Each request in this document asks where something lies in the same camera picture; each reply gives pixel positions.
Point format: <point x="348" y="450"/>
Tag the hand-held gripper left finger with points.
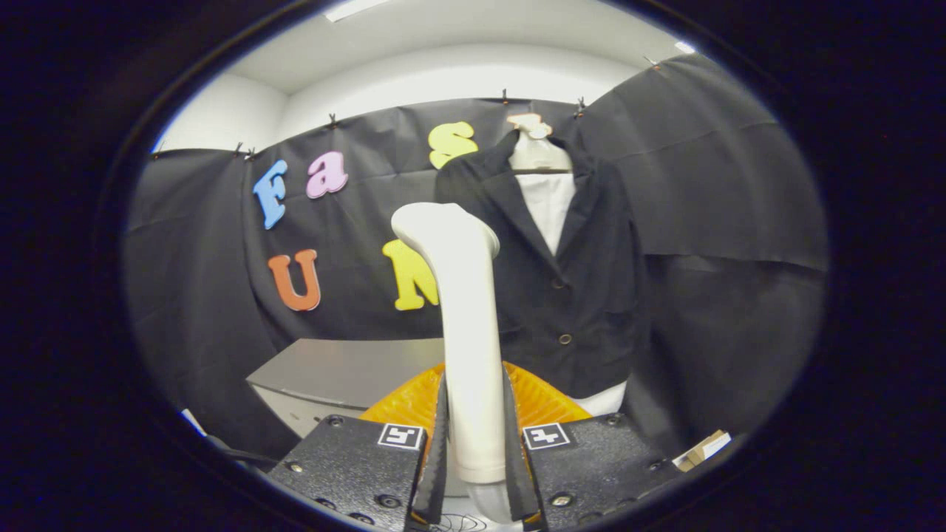
<point x="436" y="473"/>

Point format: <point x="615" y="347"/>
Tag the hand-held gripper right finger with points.
<point x="515" y="473"/>

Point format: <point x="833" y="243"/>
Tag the black button jacket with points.
<point x="576" y="281"/>

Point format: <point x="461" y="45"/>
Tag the grey drawer cabinet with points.
<point x="347" y="369"/>

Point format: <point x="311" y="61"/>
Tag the small cardboard box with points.
<point x="702" y="449"/>

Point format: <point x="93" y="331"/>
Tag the white and blue equipment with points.
<point x="194" y="422"/>

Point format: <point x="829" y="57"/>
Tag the white dress form mannequin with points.
<point x="547" y="207"/>

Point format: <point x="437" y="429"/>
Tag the black backdrop cloth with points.
<point x="724" y="185"/>

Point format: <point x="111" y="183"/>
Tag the row of small cloth clips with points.
<point x="332" y="120"/>

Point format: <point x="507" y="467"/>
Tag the ceiling light panel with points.
<point x="351" y="9"/>

